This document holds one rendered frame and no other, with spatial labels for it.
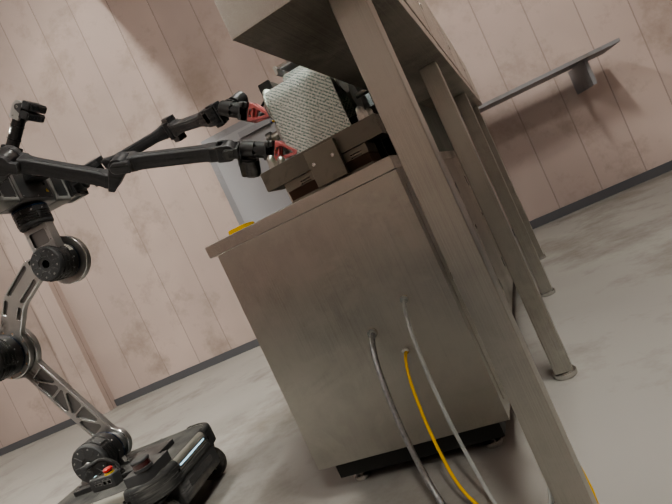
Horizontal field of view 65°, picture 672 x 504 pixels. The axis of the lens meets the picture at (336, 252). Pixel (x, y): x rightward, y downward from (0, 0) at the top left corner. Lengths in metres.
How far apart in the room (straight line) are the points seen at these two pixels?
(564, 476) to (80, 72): 6.01
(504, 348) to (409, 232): 0.59
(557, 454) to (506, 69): 4.57
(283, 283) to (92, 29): 5.13
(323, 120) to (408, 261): 0.58
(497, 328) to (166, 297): 5.23
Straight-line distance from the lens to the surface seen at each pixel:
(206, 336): 5.89
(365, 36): 0.95
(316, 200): 1.52
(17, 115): 2.44
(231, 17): 0.97
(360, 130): 1.53
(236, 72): 5.64
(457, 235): 0.92
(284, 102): 1.83
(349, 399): 1.66
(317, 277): 1.56
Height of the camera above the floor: 0.78
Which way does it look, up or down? 2 degrees down
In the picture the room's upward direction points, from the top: 25 degrees counter-clockwise
